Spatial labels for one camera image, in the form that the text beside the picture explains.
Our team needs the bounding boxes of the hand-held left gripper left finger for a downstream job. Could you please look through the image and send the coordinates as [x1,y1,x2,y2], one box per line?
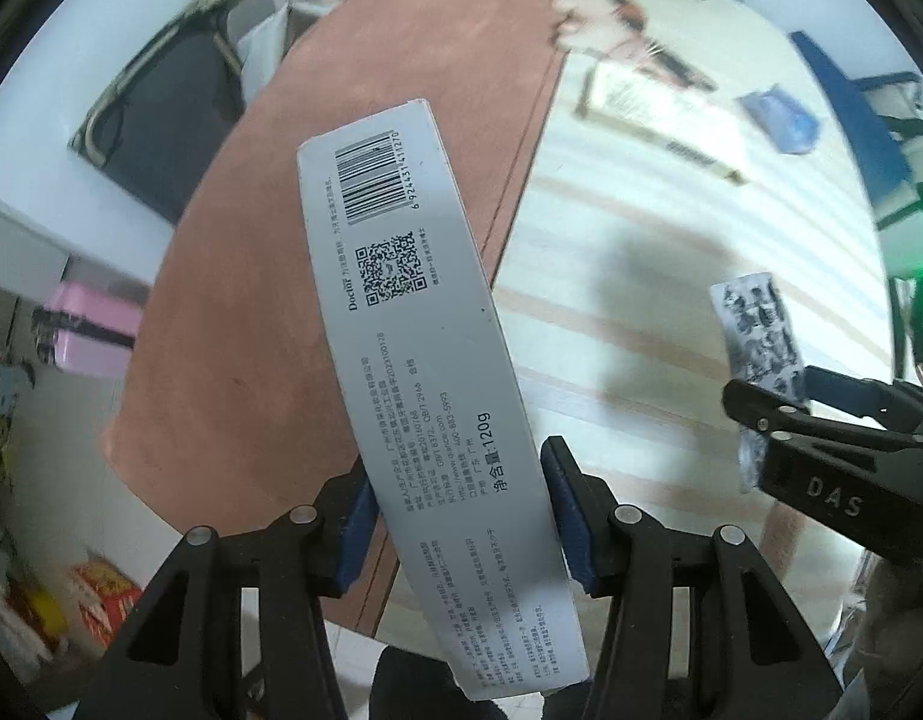
[94,476,381,720]

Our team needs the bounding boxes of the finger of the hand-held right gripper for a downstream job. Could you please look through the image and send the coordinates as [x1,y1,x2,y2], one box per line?
[722,379,923,455]
[802,365,923,425]

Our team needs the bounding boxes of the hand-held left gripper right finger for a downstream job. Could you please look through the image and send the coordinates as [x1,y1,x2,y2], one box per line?
[540,435,844,720]

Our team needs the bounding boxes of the silver blister pack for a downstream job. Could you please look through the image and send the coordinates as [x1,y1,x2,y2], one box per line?
[712,274,808,492]

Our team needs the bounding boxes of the long white toothpaste box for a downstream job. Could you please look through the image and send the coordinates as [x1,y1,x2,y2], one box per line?
[296,99,590,702]

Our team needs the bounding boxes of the person's right forearm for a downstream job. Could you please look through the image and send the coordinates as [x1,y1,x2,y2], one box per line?
[843,555,923,695]

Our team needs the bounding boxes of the person's dark pants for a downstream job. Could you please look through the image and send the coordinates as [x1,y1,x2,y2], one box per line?
[369,645,605,720]

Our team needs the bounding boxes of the striped beige tablecloth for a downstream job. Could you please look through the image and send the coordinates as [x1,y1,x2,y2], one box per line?
[356,0,893,638]

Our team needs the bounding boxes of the red snack bag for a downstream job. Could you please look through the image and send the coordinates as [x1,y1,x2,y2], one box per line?
[70,561,145,647]

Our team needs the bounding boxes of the blue face mask packet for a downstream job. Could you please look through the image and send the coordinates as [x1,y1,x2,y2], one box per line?
[738,88,818,155]

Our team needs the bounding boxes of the beige medicine box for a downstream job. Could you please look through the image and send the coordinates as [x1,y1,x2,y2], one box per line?
[577,60,748,186]

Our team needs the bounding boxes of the pink suitcase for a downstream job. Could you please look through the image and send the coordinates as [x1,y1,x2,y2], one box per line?
[32,281,143,380]

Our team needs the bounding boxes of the pink tablecloth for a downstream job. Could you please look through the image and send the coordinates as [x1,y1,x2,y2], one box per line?
[101,0,593,638]

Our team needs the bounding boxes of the white cloth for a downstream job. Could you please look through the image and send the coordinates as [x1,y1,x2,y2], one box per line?
[240,4,335,100]

